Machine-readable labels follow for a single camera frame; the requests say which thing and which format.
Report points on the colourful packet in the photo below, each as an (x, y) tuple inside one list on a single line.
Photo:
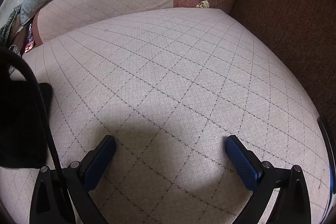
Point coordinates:
[(29, 40)]

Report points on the houndstooth cloth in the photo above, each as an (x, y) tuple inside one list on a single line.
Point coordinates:
[(6, 29)]

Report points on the small beige object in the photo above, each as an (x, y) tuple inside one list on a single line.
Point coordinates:
[(203, 5)]

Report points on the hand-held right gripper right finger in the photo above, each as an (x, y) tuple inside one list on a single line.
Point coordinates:
[(242, 163)]

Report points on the pink quilted sofa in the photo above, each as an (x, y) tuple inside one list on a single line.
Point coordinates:
[(170, 69)]

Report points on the black pants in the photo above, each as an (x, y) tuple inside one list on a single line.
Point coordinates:
[(21, 121)]

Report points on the brown sofa backrest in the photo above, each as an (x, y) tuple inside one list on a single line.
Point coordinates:
[(288, 16)]

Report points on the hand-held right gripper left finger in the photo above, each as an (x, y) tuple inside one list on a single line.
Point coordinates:
[(101, 162)]

